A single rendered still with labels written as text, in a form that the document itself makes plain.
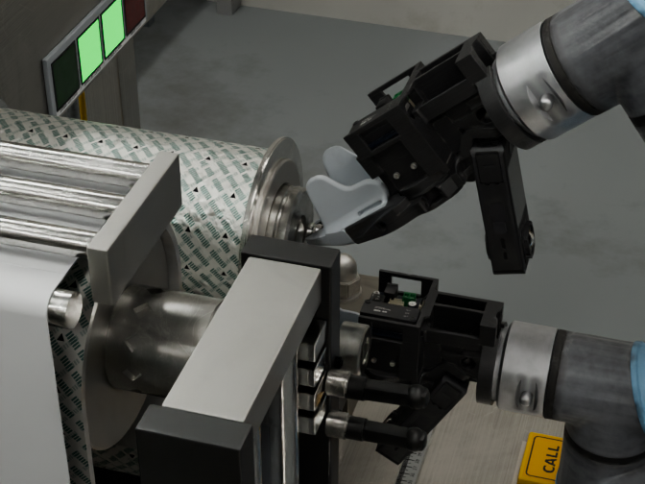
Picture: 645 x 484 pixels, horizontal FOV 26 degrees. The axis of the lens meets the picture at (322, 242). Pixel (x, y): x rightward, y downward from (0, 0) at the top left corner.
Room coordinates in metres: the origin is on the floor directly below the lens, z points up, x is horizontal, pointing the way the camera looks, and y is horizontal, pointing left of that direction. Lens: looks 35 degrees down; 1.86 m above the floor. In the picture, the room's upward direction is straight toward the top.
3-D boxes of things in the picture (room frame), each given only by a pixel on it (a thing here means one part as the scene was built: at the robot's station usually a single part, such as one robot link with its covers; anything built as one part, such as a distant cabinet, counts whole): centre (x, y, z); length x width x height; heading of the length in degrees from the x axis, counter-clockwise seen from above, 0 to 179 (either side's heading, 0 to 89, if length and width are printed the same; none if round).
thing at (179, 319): (0.65, 0.09, 1.34); 0.06 x 0.06 x 0.06; 74
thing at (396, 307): (0.92, -0.09, 1.12); 0.12 x 0.08 x 0.09; 74
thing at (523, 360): (0.90, -0.17, 1.11); 0.08 x 0.05 x 0.08; 164
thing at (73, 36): (1.36, 0.24, 1.19); 0.25 x 0.01 x 0.07; 164
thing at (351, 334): (0.84, -0.02, 1.18); 0.04 x 0.02 x 0.04; 164
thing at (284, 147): (0.90, 0.04, 1.25); 0.15 x 0.01 x 0.15; 164
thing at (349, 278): (1.11, -0.02, 1.05); 0.04 x 0.04 x 0.04
